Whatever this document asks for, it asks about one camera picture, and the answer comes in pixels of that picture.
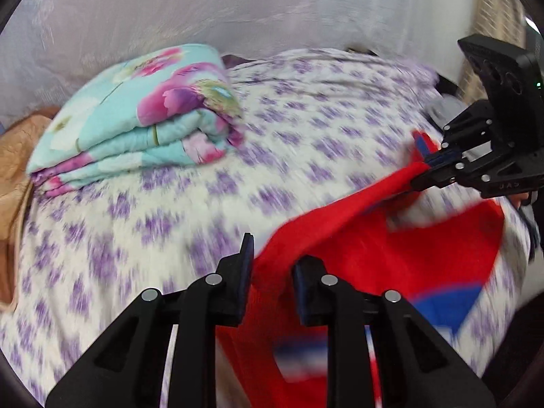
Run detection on white mosquito net curtain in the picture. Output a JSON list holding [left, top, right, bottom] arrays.
[[1, 0, 476, 126]]

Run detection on purple floral bed sheet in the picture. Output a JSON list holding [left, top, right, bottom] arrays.
[[1, 49, 532, 407]]

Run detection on person right hand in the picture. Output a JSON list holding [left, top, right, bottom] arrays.
[[508, 192, 532, 209]]

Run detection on red pants with stripes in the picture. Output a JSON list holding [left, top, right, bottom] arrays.
[[218, 148, 504, 407]]

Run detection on folded floral teal blanket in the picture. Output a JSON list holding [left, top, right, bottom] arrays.
[[27, 44, 243, 197]]

